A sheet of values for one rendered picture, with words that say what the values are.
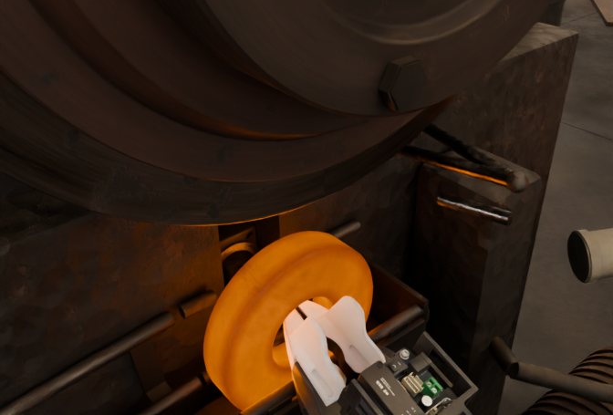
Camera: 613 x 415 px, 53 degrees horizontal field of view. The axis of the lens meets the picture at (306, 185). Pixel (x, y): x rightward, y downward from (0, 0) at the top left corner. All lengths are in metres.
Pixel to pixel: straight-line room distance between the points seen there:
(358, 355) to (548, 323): 1.22
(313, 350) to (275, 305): 0.04
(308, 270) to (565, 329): 1.26
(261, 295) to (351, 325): 0.08
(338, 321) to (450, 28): 0.27
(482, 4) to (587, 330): 1.42
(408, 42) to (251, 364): 0.29
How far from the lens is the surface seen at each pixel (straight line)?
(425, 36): 0.30
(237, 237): 0.57
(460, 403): 0.44
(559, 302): 1.76
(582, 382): 0.75
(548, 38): 0.78
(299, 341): 0.49
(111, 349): 0.50
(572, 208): 2.15
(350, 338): 0.50
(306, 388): 0.48
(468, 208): 0.43
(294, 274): 0.47
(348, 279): 0.52
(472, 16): 0.32
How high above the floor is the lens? 1.10
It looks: 31 degrees down
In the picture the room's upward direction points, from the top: 1 degrees counter-clockwise
